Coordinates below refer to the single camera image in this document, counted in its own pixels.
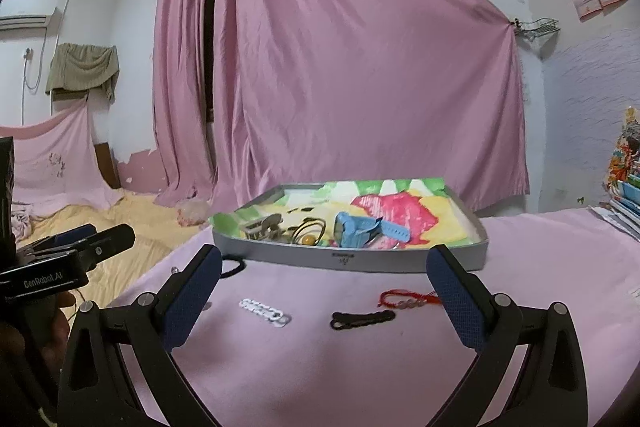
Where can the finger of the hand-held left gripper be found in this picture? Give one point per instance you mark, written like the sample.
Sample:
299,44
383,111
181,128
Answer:
102,244
75,234

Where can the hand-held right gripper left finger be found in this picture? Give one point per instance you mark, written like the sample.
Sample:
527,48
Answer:
192,302

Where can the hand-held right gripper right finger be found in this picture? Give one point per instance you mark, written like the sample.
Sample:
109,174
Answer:
457,302

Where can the grey jewelry tray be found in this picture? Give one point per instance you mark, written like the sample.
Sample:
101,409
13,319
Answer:
300,258

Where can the person's left hand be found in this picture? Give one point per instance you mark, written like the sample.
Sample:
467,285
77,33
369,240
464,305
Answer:
56,324

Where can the yellow blanket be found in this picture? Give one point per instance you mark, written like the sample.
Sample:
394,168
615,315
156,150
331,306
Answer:
140,227

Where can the crumpled pink cloth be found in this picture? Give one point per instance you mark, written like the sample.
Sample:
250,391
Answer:
21,222

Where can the pink embroidered hanging sheet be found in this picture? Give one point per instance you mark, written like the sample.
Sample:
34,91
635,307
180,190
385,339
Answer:
50,167

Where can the dark wooden board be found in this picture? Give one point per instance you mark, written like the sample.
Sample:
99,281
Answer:
106,167

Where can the clear plastic bag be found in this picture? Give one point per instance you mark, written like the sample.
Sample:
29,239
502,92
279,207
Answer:
194,213

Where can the grey claw hair clip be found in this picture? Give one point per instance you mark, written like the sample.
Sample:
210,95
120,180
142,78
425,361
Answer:
260,227

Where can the blue watch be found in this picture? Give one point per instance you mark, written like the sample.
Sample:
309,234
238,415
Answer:
350,227

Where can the pink tablecloth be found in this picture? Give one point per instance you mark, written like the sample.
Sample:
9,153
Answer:
325,382

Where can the olive green towel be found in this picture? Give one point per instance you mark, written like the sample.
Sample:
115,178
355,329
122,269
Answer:
80,67

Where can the narrow pink curtain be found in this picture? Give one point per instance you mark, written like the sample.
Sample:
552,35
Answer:
180,82

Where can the stack of books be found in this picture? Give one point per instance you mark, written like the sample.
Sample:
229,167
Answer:
627,192

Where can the white air conditioner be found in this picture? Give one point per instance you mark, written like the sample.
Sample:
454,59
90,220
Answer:
27,9

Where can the wide pink curtain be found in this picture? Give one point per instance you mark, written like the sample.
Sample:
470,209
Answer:
350,82

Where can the white wall outlet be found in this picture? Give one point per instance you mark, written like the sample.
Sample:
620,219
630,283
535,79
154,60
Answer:
28,53

